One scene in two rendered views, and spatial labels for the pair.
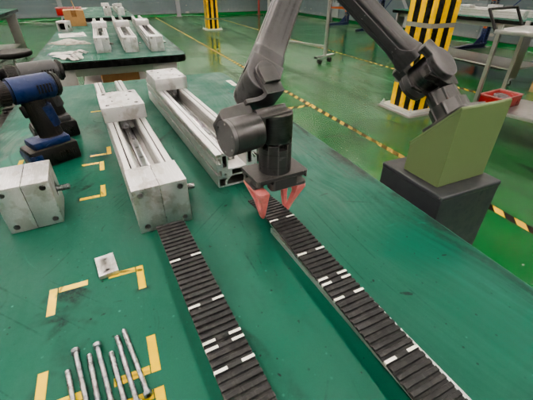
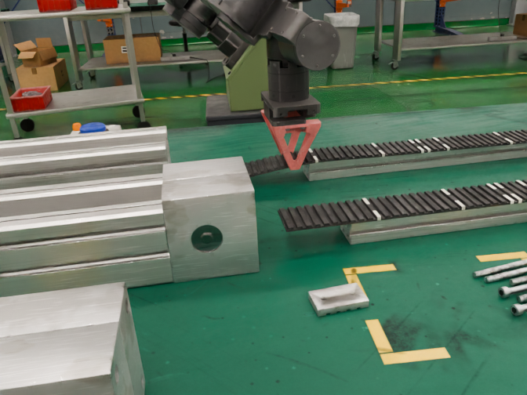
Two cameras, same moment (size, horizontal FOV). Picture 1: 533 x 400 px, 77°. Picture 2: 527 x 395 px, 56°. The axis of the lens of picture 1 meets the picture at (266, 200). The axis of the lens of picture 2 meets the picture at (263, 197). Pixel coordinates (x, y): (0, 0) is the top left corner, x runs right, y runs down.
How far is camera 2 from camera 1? 0.74 m
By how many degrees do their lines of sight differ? 61
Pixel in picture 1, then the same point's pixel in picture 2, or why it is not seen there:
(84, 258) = (303, 331)
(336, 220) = not seen: hidden behind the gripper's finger
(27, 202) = (127, 365)
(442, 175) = not seen: hidden behind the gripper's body
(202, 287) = (429, 199)
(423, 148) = (246, 77)
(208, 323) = (481, 198)
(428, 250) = (368, 126)
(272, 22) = not seen: outside the picture
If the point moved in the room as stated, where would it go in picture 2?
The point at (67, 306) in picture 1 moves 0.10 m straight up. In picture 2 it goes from (427, 335) to (439, 233)
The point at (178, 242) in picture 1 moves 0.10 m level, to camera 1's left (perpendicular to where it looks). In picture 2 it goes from (336, 211) to (318, 257)
